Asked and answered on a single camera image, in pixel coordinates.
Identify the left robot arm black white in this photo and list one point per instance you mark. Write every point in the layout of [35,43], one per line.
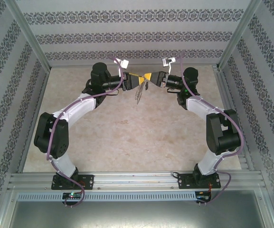
[51,137]

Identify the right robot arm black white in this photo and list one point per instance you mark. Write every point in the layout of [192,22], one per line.
[222,133]

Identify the grey metal sheet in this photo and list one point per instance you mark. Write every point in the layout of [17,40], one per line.
[136,213]

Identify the aluminium wall base strip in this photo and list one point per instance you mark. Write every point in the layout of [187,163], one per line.
[136,66]

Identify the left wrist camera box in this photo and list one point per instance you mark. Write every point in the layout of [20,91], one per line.
[124,63]

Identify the aluminium side rail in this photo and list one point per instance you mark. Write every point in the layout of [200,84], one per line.
[221,80]
[40,92]

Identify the aluminium corner post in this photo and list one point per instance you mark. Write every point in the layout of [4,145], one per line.
[240,33]
[27,33]

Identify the aluminium mounting rail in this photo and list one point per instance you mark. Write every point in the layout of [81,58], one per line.
[136,180]

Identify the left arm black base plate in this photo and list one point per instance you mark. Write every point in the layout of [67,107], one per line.
[88,181]

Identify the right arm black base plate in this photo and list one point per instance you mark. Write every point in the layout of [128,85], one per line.
[184,181]

